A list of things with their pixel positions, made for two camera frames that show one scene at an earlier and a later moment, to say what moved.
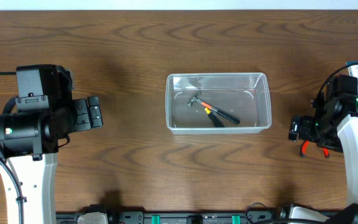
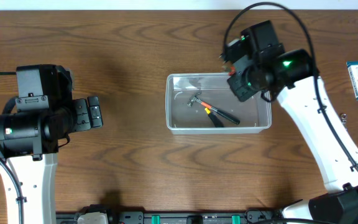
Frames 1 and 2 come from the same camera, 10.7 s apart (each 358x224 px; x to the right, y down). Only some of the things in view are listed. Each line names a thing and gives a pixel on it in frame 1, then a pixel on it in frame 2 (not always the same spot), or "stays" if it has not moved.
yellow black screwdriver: [213, 117] stays
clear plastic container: [218, 103] stays
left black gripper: [81, 114] stays
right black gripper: [313, 143] to [239, 83]
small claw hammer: [195, 98] stays
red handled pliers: [304, 150] to [233, 71]
